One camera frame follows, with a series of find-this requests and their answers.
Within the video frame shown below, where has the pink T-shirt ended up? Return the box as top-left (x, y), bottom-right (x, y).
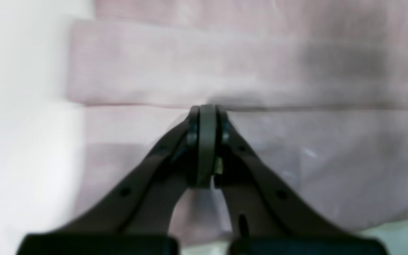
top-left (67, 0), bottom-right (408, 231)

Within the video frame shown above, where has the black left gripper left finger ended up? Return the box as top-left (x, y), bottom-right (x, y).
top-left (17, 106), bottom-right (206, 255)

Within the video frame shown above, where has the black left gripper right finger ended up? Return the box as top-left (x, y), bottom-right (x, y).
top-left (214, 106), bottom-right (387, 255)

